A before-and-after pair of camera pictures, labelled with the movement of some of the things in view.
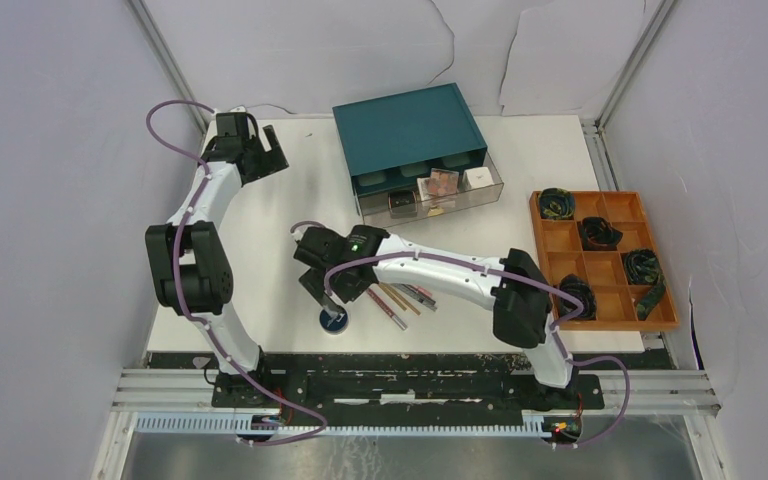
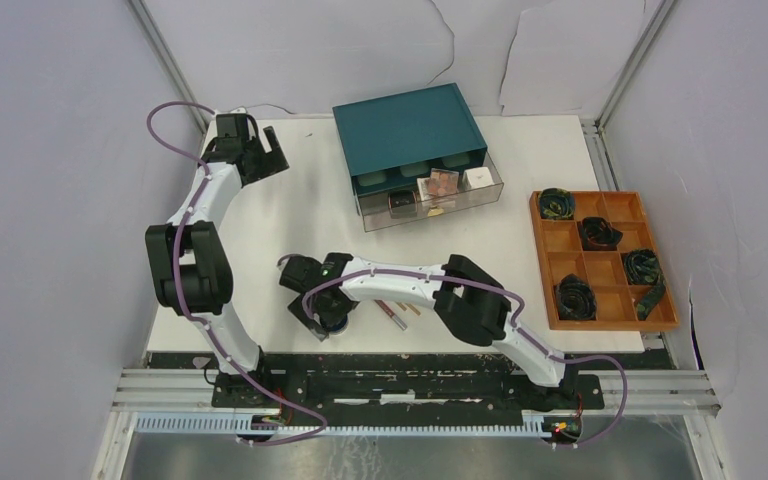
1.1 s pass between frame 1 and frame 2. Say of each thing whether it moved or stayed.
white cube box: stayed
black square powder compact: stayed
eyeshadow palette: stayed
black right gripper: moved
